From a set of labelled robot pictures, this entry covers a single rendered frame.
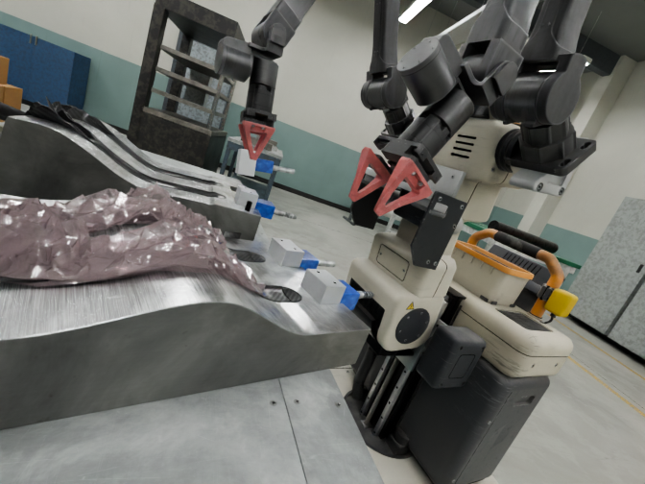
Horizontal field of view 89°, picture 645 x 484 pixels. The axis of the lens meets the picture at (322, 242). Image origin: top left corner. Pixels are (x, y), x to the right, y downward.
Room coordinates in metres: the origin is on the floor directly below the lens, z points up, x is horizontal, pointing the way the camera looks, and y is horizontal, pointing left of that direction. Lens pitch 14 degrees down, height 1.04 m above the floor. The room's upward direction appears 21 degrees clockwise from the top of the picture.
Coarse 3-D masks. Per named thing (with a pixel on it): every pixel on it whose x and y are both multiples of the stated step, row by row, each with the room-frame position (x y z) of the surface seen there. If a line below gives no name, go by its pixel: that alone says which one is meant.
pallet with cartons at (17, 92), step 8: (0, 56) 3.82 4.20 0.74; (0, 64) 3.79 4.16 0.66; (8, 64) 3.91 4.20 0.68; (0, 72) 3.80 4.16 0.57; (0, 80) 3.81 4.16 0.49; (0, 88) 3.68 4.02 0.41; (8, 88) 3.81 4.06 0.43; (16, 88) 3.97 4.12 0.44; (0, 96) 3.70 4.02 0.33; (8, 96) 3.82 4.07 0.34; (16, 96) 3.99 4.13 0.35; (8, 104) 3.84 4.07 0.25; (16, 104) 4.00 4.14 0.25; (0, 120) 3.72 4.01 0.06
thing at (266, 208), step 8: (240, 192) 0.61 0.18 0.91; (248, 192) 0.62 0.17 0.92; (240, 200) 0.61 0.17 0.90; (248, 200) 0.62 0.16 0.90; (256, 200) 0.63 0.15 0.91; (264, 200) 0.67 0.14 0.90; (256, 208) 0.63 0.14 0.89; (264, 208) 0.64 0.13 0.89; (272, 208) 0.64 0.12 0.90; (264, 216) 0.64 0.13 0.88; (272, 216) 0.65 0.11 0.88; (288, 216) 0.68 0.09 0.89; (296, 216) 0.68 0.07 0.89
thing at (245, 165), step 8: (240, 152) 0.71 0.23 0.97; (248, 152) 0.72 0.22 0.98; (240, 160) 0.71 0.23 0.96; (248, 160) 0.72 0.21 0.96; (256, 160) 0.73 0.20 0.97; (264, 160) 0.74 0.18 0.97; (240, 168) 0.71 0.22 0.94; (248, 168) 0.72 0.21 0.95; (256, 168) 0.73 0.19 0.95; (264, 168) 0.74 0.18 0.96; (272, 168) 0.75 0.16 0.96; (280, 168) 0.77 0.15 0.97; (288, 168) 0.78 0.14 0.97
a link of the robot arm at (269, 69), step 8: (256, 56) 0.73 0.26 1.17; (256, 64) 0.73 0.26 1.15; (264, 64) 0.73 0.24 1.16; (272, 64) 0.74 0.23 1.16; (256, 72) 0.73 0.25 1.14; (264, 72) 0.73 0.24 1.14; (272, 72) 0.74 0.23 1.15; (256, 80) 0.73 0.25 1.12; (264, 80) 0.73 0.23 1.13; (272, 80) 0.74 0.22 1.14
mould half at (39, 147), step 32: (32, 128) 0.44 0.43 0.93; (64, 128) 0.49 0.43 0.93; (0, 160) 0.43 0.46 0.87; (32, 160) 0.45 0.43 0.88; (64, 160) 0.46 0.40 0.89; (96, 160) 0.48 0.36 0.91; (128, 160) 0.59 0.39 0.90; (0, 192) 0.43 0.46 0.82; (32, 192) 0.45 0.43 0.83; (64, 192) 0.47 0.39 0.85; (96, 192) 0.48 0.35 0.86; (128, 192) 0.50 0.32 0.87; (224, 192) 0.66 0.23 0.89; (224, 224) 0.56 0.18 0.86; (256, 224) 0.59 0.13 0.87
